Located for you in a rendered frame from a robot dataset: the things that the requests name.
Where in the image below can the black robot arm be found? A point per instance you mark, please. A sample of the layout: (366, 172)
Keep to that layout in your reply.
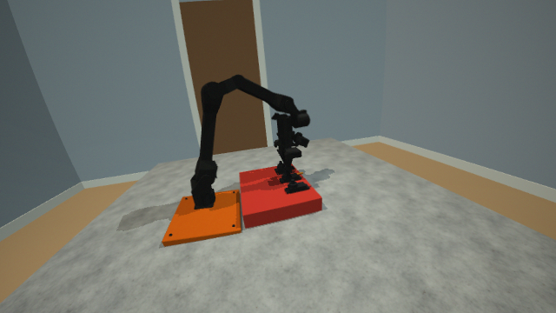
(212, 94)

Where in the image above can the black micro servo with orange cable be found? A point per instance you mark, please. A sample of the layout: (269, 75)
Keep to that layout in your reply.
(282, 167)

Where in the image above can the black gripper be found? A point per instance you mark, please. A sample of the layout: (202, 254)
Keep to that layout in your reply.
(285, 143)

